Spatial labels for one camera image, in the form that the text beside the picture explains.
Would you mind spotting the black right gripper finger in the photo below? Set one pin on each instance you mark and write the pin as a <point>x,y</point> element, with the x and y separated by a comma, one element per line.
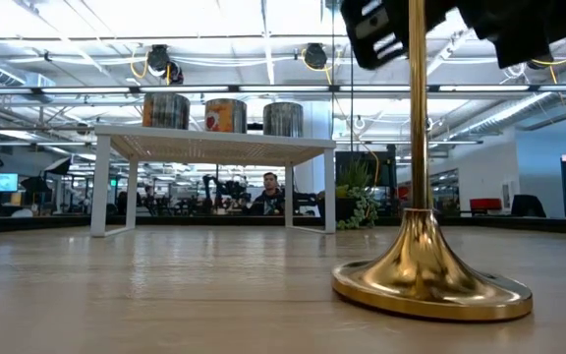
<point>514,29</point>

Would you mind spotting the gold candlestick holder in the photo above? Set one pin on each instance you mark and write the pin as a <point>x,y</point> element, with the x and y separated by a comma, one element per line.
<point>418,275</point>

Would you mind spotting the white building column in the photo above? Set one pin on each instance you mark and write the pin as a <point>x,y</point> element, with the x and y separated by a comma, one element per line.
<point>312,123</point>

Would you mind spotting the long ceiling light strip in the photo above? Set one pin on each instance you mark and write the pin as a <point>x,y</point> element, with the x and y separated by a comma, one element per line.
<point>283,89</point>

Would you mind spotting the green potted plant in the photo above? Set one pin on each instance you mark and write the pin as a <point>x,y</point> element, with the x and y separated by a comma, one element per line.
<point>359,206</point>

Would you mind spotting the red chair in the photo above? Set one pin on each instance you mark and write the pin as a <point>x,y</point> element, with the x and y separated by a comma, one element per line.
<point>485,204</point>

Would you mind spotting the black office chair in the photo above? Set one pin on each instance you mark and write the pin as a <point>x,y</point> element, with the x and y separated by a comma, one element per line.
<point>526,206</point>

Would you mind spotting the person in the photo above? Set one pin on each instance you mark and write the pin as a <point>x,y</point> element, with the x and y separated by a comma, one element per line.
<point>269,199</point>

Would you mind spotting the white perforated metal shelf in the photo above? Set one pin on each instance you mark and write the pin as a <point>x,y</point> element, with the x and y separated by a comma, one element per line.
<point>204,135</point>

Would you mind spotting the black lamp shade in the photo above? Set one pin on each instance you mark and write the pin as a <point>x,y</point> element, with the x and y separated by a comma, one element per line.
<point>59,166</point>

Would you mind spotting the background computer monitor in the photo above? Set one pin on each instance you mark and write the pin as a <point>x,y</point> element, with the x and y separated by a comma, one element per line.
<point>4,182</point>

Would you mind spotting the black table frame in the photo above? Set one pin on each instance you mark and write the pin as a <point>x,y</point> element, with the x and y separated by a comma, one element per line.
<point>17,223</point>

